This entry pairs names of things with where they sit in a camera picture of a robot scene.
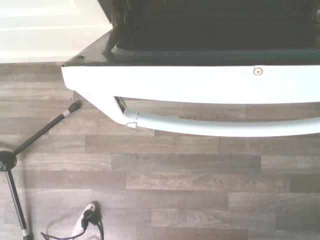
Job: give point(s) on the white oven door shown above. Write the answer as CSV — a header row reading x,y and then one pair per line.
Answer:
x,y
175,82

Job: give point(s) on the black power plug adapter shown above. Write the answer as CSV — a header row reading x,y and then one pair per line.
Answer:
x,y
88,217

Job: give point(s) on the white power strip with plug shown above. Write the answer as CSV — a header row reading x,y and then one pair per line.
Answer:
x,y
100,225

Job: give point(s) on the white cabinet door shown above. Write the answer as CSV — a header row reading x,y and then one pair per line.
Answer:
x,y
45,27

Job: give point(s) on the black camera tripod stand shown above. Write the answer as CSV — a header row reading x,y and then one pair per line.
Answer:
x,y
37,132

